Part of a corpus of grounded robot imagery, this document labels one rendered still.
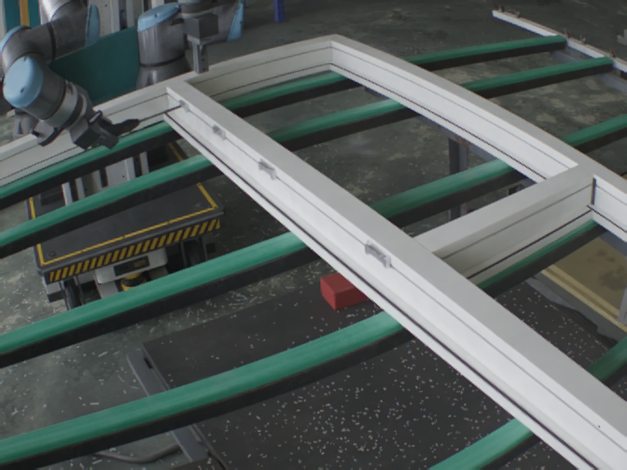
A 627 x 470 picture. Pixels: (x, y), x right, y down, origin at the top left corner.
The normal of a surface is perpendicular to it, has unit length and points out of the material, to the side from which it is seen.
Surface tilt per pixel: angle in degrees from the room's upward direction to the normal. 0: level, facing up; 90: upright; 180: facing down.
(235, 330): 0
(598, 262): 0
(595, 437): 90
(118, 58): 90
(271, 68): 90
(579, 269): 0
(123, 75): 90
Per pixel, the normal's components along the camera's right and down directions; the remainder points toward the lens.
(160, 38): 0.10, 0.51
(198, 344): -0.07, -0.86
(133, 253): 0.44, 0.44
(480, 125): -0.86, 0.32
